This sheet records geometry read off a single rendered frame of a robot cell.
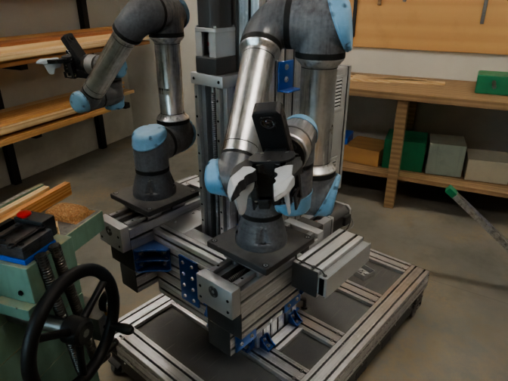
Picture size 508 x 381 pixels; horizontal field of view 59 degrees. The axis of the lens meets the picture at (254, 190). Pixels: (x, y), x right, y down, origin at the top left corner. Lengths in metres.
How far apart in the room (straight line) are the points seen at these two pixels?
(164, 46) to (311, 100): 0.65
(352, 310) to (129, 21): 1.43
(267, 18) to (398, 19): 2.73
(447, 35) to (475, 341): 2.21
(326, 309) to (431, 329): 0.58
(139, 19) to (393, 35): 2.59
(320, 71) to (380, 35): 2.72
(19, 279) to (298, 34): 0.79
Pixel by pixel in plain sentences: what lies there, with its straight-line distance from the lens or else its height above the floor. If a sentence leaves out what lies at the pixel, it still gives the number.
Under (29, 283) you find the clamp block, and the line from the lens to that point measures 1.05.
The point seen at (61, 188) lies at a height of 0.94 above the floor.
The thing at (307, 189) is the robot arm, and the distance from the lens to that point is 0.88.
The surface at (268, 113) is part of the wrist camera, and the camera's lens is 0.66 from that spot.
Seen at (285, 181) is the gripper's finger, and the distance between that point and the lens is 0.59.
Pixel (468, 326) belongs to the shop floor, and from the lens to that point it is 2.46.
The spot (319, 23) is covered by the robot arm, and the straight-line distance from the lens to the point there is 1.03.
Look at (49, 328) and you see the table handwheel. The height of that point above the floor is 0.81.
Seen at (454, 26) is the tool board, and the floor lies 1.23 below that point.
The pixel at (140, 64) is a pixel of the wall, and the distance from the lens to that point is 4.87.
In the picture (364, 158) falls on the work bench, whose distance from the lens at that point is 3.48.
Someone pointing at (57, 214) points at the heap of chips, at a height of 0.92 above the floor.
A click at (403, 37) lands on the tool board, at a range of 3.73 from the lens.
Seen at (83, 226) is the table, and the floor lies 0.89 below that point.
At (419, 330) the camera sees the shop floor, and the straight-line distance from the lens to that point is 2.35.
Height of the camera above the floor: 1.48
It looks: 25 degrees down
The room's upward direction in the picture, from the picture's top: straight up
